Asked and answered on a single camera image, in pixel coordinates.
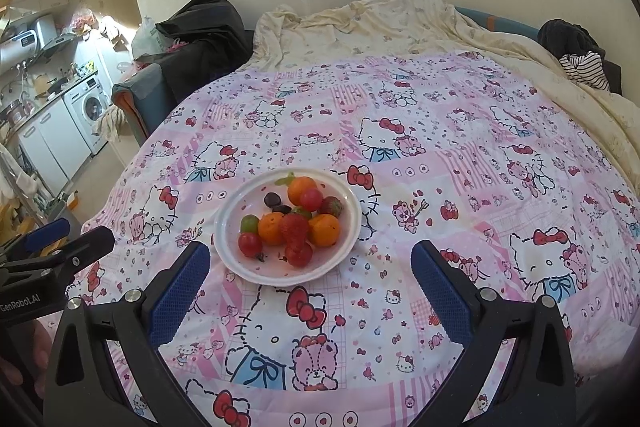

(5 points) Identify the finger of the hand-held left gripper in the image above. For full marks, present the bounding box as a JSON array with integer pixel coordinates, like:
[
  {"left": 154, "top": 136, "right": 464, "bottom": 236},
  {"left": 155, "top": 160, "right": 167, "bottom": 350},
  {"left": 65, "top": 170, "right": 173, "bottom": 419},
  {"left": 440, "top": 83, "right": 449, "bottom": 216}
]
[
  {"left": 0, "top": 226, "right": 116, "bottom": 279},
  {"left": 0, "top": 217, "right": 71, "bottom": 258}
]

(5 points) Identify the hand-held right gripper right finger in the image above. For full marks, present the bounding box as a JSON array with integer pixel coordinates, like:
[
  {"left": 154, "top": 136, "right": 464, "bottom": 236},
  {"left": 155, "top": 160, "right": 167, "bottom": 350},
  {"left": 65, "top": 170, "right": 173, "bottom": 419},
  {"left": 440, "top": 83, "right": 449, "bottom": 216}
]
[{"left": 407, "top": 239, "right": 581, "bottom": 427}]

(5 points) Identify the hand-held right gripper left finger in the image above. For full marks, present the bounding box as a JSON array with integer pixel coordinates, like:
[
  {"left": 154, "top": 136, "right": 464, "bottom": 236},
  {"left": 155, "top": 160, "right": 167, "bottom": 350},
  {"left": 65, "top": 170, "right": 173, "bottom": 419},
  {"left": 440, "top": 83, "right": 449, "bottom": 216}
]
[{"left": 42, "top": 241, "right": 211, "bottom": 427}]

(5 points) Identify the red cherry tomato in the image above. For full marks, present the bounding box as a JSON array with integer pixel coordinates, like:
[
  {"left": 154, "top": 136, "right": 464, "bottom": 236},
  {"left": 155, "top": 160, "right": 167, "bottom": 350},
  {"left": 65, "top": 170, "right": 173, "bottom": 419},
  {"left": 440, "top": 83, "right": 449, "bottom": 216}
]
[
  {"left": 237, "top": 232, "right": 266, "bottom": 262},
  {"left": 299, "top": 187, "right": 324, "bottom": 212}
]

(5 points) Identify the white plate with pink print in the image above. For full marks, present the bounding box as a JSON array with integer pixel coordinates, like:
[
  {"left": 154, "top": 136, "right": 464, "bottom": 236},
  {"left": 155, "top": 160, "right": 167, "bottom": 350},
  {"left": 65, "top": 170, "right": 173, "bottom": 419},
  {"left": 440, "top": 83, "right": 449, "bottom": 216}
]
[{"left": 214, "top": 168, "right": 361, "bottom": 285}]

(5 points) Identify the mandarin orange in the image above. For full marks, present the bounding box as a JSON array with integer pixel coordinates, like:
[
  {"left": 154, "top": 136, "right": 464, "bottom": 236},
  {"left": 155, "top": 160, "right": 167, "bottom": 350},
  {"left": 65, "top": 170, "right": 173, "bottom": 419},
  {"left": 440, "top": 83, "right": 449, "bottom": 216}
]
[
  {"left": 287, "top": 176, "right": 318, "bottom": 205},
  {"left": 307, "top": 213, "right": 342, "bottom": 248},
  {"left": 258, "top": 212, "right": 287, "bottom": 246}
]

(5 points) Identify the person's left hand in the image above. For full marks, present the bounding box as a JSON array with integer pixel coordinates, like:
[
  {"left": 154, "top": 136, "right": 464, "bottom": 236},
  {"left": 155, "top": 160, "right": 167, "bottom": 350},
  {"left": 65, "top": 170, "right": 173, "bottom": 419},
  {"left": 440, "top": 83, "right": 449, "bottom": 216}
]
[{"left": 0, "top": 321, "right": 55, "bottom": 387}]

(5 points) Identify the white kitchen cabinet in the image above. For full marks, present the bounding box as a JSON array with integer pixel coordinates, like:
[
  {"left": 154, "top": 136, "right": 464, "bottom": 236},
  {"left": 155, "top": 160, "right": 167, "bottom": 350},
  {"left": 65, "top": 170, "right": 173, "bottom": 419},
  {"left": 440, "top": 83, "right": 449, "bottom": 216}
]
[{"left": 17, "top": 99, "right": 93, "bottom": 195}]

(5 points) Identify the white washing machine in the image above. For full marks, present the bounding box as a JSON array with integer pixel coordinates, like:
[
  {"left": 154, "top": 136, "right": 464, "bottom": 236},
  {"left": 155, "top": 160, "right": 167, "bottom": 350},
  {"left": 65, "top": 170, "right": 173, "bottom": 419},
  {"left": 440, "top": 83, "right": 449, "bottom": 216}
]
[{"left": 64, "top": 76, "right": 113, "bottom": 155}]

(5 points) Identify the cream towel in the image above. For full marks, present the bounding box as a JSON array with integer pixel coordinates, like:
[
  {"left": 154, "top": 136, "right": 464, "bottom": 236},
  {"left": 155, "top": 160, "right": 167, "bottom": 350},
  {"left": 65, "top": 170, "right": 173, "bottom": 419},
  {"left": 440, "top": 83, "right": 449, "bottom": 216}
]
[{"left": 97, "top": 107, "right": 128, "bottom": 145}]

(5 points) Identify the pink cartoon printed blanket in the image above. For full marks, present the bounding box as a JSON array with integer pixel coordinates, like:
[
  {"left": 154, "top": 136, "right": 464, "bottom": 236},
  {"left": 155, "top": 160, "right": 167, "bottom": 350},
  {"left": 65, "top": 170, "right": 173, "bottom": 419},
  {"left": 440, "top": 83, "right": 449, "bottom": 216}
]
[{"left": 65, "top": 49, "right": 640, "bottom": 427}]

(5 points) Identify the blue sofa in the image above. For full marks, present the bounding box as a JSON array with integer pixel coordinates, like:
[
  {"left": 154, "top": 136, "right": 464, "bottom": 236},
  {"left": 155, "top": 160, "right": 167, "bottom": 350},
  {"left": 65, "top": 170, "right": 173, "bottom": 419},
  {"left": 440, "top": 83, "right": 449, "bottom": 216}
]
[{"left": 111, "top": 62, "right": 176, "bottom": 145}]

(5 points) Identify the silver water heater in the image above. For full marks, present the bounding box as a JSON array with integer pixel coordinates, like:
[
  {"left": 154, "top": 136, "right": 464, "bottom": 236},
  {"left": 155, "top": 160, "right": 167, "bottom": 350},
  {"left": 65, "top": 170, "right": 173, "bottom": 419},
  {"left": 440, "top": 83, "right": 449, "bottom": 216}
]
[{"left": 0, "top": 14, "right": 57, "bottom": 68}]

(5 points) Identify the pink plastic bag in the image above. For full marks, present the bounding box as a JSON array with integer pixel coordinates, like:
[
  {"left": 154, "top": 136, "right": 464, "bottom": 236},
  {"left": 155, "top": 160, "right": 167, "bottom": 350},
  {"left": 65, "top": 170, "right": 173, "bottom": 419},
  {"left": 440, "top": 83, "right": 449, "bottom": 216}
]
[{"left": 70, "top": 7, "right": 101, "bottom": 32}]

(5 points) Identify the white plastic bag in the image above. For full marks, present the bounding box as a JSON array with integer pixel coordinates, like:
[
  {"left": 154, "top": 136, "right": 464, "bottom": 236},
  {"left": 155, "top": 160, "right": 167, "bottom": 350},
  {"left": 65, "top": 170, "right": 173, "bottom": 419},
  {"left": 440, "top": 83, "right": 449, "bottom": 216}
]
[{"left": 131, "top": 16, "right": 168, "bottom": 60}]

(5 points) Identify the black clothing pile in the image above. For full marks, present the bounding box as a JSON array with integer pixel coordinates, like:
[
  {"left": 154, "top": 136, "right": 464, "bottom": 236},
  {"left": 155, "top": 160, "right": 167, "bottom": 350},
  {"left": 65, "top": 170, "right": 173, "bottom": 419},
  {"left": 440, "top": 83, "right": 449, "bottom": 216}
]
[{"left": 155, "top": 0, "right": 253, "bottom": 102}]

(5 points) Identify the striped garment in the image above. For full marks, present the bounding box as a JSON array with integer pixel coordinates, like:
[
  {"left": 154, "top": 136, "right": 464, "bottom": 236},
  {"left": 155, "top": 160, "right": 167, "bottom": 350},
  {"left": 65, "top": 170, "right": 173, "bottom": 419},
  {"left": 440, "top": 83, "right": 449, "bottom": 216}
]
[{"left": 559, "top": 52, "right": 611, "bottom": 92}]

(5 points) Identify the cream duvet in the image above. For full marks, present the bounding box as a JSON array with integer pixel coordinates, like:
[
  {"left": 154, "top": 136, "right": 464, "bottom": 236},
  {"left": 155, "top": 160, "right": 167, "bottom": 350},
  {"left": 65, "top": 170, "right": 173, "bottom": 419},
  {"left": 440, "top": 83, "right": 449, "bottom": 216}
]
[{"left": 252, "top": 0, "right": 640, "bottom": 188}]

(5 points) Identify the blue headboard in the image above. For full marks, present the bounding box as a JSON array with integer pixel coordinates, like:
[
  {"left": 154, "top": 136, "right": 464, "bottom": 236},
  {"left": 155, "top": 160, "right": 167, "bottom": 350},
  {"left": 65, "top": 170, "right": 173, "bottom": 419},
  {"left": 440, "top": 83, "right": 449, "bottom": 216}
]
[{"left": 452, "top": 5, "right": 543, "bottom": 40}]

